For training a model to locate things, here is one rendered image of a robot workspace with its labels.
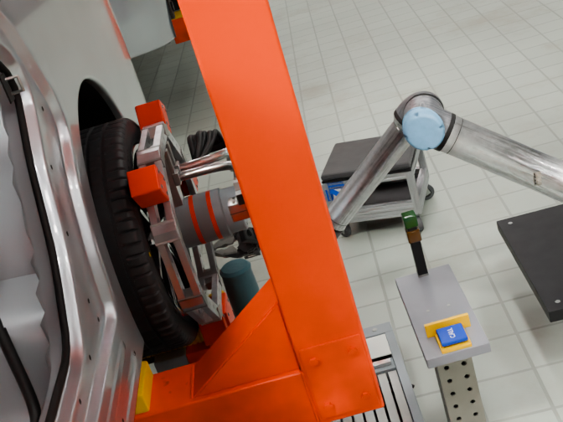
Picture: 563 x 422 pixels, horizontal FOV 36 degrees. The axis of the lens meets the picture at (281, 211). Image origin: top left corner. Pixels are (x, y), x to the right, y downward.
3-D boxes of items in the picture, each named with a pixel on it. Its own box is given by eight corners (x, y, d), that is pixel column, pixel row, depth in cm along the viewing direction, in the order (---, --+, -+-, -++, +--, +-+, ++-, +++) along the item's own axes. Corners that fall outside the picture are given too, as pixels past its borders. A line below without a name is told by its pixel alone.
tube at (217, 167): (176, 182, 236) (163, 148, 232) (244, 163, 235) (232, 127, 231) (173, 209, 220) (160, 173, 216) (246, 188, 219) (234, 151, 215)
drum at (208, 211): (179, 237, 252) (163, 195, 246) (249, 217, 251) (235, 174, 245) (178, 259, 240) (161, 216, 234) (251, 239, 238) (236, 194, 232)
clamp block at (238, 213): (232, 214, 227) (226, 197, 224) (266, 205, 226) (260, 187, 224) (233, 223, 222) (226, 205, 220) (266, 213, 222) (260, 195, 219)
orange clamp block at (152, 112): (147, 141, 251) (140, 112, 253) (173, 133, 251) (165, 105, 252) (141, 136, 244) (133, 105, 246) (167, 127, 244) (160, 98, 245)
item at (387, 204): (436, 193, 402) (421, 128, 388) (429, 234, 372) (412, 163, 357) (348, 206, 416) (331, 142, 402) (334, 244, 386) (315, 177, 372)
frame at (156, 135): (202, 262, 279) (145, 108, 256) (221, 256, 279) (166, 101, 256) (200, 359, 230) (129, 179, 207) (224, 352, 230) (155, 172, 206)
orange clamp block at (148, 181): (136, 184, 219) (125, 172, 210) (165, 176, 218) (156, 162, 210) (141, 209, 216) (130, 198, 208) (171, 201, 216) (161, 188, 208)
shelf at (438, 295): (396, 286, 264) (394, 278, 263) (450, 271, 263) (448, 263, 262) (428, 369, 225) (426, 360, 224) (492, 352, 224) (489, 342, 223)
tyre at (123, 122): (99, 405, 218) (140, 321, 283) (188, 380, 217) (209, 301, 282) (10, 156, 206) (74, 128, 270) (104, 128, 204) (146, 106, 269)
